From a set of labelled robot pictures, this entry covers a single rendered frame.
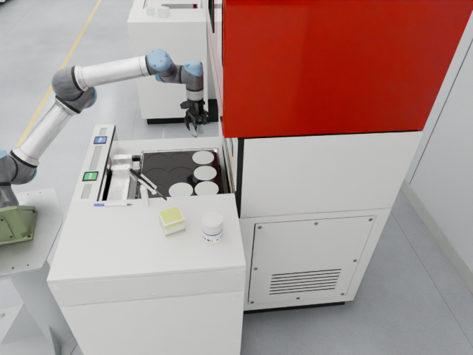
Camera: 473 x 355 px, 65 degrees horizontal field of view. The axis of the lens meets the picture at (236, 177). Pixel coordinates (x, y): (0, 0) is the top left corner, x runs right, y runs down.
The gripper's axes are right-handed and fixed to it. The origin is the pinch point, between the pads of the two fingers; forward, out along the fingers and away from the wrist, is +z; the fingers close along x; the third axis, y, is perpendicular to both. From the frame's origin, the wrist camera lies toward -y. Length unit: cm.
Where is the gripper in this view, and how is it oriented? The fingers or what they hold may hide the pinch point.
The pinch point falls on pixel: (194, 134)
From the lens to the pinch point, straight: 174.4
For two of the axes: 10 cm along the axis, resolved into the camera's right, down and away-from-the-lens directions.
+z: -0.3, 7.6, 6.4
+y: 5.8, 5.4, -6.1
